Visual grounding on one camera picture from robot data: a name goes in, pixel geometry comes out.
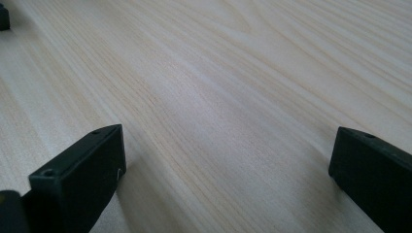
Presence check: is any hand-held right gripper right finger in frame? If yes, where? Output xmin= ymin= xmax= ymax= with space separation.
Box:
xmin=327 ymin=126 xmax=412 ymax=233

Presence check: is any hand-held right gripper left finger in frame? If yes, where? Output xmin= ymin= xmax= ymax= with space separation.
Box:
xmin=28 ymin=123 xmax=127 ymax=233

